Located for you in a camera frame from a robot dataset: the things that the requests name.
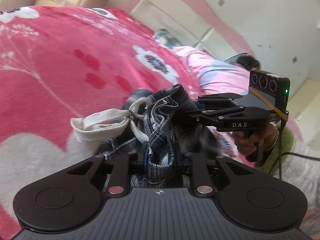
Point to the black white plaid shirt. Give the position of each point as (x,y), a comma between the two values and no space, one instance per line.
(170,134)

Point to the cream canvas tote bag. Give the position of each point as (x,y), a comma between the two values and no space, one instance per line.
(110,123)

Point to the operator right hand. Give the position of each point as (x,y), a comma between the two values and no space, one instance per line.
(266,137)

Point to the person with black hair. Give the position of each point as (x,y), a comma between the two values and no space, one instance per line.
(248,62)

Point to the pink grey floral duvet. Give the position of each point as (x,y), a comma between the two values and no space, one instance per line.
(213,76)

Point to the blue checkered pillow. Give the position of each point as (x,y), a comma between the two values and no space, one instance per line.
(165,39)

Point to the white pink headboard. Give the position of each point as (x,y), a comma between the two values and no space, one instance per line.
(192,22)

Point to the red floral fleece blanket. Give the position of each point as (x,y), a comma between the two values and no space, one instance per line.
(59,63)

